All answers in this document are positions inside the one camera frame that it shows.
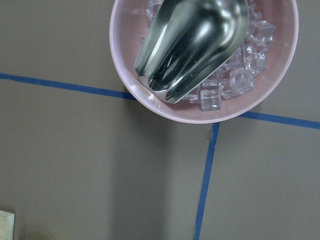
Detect metal scoop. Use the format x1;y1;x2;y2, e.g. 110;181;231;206
134;0;250;104

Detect clear ice cubes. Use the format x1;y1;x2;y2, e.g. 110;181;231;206
146;0;276;111

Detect pink bowl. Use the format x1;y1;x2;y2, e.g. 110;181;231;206
109;0;299;124

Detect wooden cutting board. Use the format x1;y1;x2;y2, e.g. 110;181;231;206
0;210;15;240

